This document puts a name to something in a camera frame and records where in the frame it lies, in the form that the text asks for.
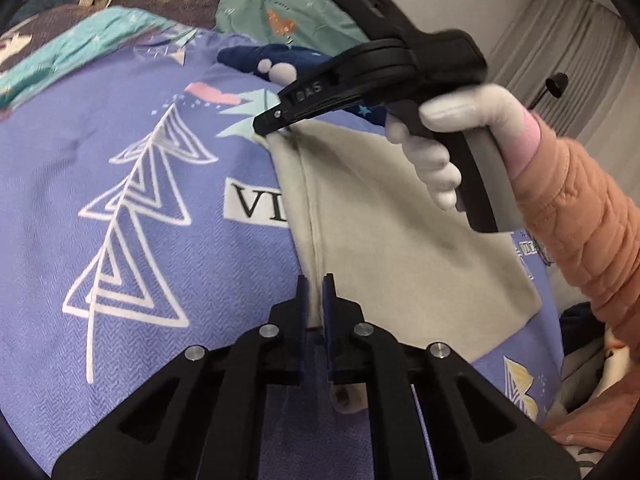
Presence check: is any black lamp stand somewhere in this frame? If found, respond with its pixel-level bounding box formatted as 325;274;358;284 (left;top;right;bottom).
527;72;570;111

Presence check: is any person's right forearm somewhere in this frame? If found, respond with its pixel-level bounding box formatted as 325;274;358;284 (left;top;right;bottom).
510;112;640;353

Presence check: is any beige t-shirt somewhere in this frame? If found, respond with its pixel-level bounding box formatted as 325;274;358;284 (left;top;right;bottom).
267;119;543;365

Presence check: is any person's orange padded jacket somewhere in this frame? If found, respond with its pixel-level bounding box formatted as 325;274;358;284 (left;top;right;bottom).
542;332;640;468

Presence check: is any navy star-print cloth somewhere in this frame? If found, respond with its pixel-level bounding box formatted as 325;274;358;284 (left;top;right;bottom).
217;42;388;126

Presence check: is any cream curtain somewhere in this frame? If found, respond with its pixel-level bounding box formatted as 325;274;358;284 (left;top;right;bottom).
480;0;640;141

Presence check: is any purple tree-print blanket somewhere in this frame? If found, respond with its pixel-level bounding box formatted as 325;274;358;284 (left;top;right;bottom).
0;6;566;476

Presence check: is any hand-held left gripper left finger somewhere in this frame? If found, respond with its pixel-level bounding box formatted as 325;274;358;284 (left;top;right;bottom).
50;274;311;480

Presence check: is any teal patterned sheet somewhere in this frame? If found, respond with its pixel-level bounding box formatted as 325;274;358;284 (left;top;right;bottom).
0;6;173;111

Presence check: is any teal heart-print pillow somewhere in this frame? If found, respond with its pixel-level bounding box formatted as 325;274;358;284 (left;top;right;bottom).
214;0;373;53

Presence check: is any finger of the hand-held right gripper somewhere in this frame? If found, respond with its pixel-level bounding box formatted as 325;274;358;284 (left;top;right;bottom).
277;39;418;111
253;87;401;137

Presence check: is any person's right hand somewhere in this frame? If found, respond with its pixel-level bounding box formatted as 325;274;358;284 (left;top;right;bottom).
384;83;542;212

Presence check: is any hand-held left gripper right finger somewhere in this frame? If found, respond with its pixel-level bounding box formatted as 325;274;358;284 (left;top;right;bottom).
322;273;583;480

